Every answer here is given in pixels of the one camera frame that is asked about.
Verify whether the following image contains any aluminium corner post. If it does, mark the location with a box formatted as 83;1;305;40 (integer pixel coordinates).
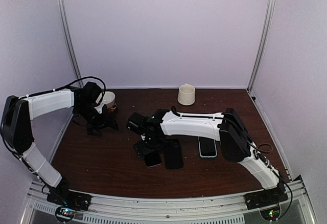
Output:
57;0;81;79
247;0;276;94

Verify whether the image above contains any aluminium front rail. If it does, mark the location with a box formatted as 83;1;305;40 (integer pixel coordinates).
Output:
21;175;315;224

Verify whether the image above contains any red floral saucer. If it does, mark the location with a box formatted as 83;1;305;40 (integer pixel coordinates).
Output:
107;103;118;113

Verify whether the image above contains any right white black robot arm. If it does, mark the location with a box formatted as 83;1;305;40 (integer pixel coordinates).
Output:
126;106;286;205

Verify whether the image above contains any left aluminium corner post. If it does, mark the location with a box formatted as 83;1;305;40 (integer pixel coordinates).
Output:
57;0;81;79

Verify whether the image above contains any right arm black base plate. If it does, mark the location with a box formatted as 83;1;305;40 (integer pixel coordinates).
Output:
244;188;288;210

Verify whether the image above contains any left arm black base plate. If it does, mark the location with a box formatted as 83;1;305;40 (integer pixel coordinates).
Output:
46;191;92;211

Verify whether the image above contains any right aluminium corner post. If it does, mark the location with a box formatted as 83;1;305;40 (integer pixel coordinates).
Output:
247;0;276;94

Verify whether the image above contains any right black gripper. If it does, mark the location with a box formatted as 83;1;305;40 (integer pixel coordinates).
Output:
134;136;170;160

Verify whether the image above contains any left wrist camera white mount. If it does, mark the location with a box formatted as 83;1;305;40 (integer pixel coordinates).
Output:
95;94;105;114

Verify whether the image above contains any cream ribbed cup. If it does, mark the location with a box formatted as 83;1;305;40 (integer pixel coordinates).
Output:
177;83;196;106

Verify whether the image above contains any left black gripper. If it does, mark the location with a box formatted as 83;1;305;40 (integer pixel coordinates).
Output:
74;102;119;136

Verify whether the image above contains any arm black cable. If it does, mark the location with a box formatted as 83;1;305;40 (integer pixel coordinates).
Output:
171;105;294;209
51;76;107;99

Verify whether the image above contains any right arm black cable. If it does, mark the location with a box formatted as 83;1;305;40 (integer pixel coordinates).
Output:
171;105;294;209

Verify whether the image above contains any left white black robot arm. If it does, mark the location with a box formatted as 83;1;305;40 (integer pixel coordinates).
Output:
1;82;119;206

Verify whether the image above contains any light blue phone case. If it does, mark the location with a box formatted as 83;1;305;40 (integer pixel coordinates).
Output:
198;137;218;158

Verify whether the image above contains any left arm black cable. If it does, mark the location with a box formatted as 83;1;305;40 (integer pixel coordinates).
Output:
51;76;107;99

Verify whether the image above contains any black smartphone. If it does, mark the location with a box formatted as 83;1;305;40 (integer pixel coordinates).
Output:
144;152;162;168
163;139;184;170
199;137;217;156

